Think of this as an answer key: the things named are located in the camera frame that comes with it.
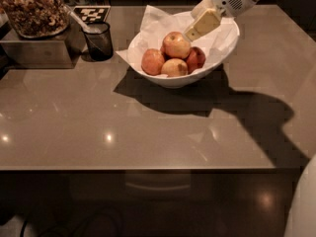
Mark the black mesh cup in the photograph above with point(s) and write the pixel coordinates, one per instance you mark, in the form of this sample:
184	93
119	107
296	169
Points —
99	41

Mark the metal box stand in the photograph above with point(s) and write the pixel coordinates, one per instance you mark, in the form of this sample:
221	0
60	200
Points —
59	52

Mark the front yellow apple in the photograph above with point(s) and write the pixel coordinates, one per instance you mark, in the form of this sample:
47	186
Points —
175	67

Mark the glass jar of granola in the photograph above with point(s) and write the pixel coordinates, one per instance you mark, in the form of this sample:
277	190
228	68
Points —
36	19

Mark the black white fiducial marker card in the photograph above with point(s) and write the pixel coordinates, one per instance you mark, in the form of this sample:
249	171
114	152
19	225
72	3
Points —
92	14

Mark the right red apple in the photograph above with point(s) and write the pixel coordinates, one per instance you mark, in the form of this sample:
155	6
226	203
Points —
195	60

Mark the white plastic utensil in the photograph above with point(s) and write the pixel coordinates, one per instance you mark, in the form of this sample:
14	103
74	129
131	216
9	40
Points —
78	20

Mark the white ceramic bowl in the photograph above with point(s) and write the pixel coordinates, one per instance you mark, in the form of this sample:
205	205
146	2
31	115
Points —
184	80

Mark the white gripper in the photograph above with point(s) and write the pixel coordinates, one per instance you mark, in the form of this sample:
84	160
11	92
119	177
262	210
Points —
229	0

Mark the red-yellow apple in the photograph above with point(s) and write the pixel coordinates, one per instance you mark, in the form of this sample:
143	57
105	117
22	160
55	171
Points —
152	61
175	45

